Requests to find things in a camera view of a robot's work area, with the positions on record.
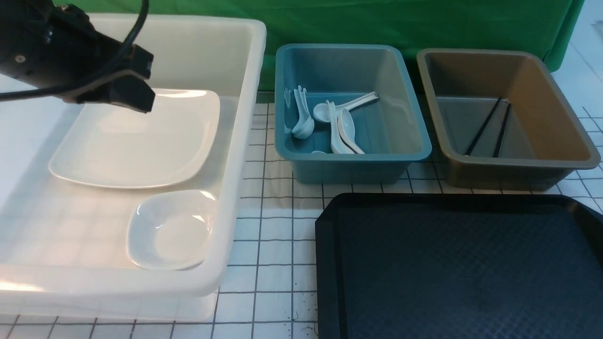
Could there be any white fork in teal bin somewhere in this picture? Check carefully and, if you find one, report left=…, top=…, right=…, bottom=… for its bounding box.
left=284, top=87, right=292, bottom=135

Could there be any white soup spoon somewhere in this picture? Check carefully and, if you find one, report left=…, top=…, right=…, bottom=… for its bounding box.
left=337, top=109, right=365, bottom=154

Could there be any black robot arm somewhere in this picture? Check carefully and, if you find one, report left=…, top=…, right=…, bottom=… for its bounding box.
left=0, top=0, right=155, bottom=113

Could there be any green cloth backdrop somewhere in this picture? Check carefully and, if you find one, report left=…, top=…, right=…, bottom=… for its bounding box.
left=0, top=0, right=585, bottom=92

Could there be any black serving tray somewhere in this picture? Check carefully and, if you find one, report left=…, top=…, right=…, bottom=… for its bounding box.
left=315, top=193, right=603, bottom=339

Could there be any black camera cable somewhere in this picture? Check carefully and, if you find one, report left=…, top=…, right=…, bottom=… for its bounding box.
left=0, top=0, right=150, bottom=103

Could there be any teal plastic bin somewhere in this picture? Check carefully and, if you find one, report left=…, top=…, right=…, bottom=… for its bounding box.
left=274, top=44, right=432, bottom=185

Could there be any large white plastic bin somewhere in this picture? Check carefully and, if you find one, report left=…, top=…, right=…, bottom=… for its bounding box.
left=1, top=15, right=266, bottom=321

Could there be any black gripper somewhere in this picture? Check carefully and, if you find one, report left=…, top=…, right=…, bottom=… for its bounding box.
left=1, top=5, right=155, bottom=113

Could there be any small white bowl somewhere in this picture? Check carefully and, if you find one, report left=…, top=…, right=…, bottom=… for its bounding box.
left=125, top=190, right=218, bottom=271

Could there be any white spoon centre front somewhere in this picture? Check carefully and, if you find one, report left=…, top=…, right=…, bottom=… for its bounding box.
left=326, top=101, right=355, bottom=154

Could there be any brown plastic bin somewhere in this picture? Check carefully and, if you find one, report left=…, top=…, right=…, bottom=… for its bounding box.
left=416, top=48, right=601, bottom=191

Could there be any large white square plate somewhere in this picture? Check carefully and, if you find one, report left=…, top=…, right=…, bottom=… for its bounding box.
left=48, top=89, right=220, bottom=189

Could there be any black chopstick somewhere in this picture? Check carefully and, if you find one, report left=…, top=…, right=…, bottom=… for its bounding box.
left=464, top=97, right=502, bottom=156
left=493, top=103, right=512, bottom=158

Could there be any white spoon leaning left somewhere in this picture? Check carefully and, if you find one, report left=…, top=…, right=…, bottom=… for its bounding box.
left=291, top=85, right=315, bottom=139

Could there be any white spoon long handle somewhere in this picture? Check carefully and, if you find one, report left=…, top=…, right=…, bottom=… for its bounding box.
left=312, top=92, right=379, bottom=124

